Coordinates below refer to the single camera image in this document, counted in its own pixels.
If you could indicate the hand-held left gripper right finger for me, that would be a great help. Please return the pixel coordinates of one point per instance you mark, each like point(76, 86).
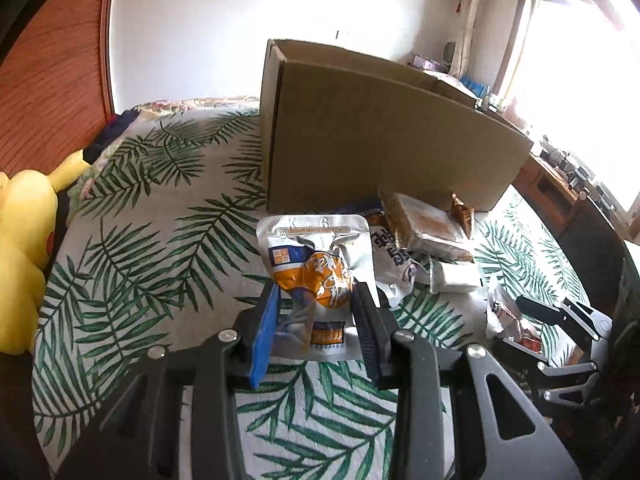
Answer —
point(372, 340)

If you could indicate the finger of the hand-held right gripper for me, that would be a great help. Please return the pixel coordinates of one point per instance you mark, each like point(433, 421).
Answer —
point(545, 312)
point(565, 369)

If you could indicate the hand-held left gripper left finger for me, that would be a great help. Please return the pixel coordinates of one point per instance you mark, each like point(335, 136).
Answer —
point(262, 340)

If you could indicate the white orange snack packet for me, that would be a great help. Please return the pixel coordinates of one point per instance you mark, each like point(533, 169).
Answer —
point(505, 322)

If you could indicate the white printed snack packet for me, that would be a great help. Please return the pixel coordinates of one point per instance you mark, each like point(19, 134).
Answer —
point(395, 265)

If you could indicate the silver orange snack packet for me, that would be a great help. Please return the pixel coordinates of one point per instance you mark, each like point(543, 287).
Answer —
point(320, 270)

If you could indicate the small plain white packet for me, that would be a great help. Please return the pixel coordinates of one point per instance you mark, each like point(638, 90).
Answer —
point(455, 277)

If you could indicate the brown gold snack wrapper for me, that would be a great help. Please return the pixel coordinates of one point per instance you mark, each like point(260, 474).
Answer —
point(464, 217)

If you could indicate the clear tray of pastry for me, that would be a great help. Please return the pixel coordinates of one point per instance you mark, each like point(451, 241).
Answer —
point(430, 225)

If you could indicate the brown cardboard box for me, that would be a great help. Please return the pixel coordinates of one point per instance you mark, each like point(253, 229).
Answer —
point(375, 135)

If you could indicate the leaf print cloth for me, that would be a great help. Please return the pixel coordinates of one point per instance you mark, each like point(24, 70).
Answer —
point(150, 240)

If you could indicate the wooden framed window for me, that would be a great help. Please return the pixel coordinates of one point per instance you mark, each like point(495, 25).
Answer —
point(575, 85)

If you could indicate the blue packets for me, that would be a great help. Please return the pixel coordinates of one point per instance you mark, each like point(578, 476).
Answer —
point(475, 86)

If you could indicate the dark clothes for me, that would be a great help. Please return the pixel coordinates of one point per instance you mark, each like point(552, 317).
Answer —
point(117, 127)

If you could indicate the yellow plush toy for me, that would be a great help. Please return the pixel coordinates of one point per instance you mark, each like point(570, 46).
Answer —
point(20, 240)

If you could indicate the small round mirror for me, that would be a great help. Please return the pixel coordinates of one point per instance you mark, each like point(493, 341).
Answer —
point(451, 54)

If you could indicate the purple tissue box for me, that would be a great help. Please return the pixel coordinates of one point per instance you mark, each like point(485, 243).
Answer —
point(425, 62)

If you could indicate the pale patterned curtain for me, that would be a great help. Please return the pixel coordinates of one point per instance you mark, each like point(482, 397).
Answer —
point(472, 20)

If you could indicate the wooden slatted wardrobe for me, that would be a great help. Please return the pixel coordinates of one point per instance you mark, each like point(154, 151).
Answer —
point(60, 60)

